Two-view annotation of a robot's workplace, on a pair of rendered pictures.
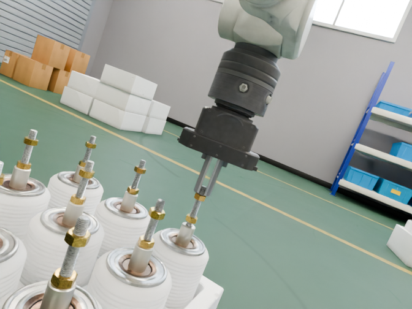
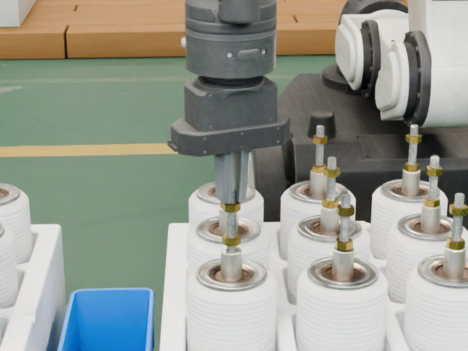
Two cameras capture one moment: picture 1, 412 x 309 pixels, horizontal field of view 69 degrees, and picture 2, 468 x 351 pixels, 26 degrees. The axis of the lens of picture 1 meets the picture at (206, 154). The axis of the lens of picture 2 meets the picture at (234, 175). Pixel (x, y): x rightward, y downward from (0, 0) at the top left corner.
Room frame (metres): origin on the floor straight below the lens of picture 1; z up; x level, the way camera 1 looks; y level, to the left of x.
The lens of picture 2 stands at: (1.33, -0.40, 0.72)
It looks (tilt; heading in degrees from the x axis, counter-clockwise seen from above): 20 degrees down; 156
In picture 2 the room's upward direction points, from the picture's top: straight up
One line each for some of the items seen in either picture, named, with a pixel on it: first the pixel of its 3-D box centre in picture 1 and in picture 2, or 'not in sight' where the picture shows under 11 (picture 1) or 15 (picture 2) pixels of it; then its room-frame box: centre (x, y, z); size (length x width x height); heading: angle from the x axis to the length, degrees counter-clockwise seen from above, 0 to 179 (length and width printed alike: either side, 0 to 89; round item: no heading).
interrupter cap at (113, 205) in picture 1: (126, 208); (342, 274); (0.49, 0.09, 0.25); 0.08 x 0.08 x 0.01
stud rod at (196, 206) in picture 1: (195, 208); (231, 224); (0.45, -0.01, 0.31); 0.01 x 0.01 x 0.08
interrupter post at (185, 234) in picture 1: (185, 234); (231, 264); (0.45, -0.01, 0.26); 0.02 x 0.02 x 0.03
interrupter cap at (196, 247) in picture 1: (182, 241); (231, 275); (0.45, -0.01, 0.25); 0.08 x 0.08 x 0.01
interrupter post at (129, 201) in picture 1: (129, 202); (342, 262); (0.49, 0.09, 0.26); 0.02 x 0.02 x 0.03
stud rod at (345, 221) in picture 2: (136, 181); (344, 228); (0.49, 0.09, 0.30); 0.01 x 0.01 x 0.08
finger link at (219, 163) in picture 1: (216, 177); (219, 173); (0.44, -0.03, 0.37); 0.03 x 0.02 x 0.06; 179
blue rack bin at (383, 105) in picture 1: (390, 111); not in sight; (4.31, -2.19, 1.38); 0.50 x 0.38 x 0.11; 160
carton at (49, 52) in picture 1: (51, 53); not in sight; (3.69, 2.23, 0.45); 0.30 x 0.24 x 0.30; 71
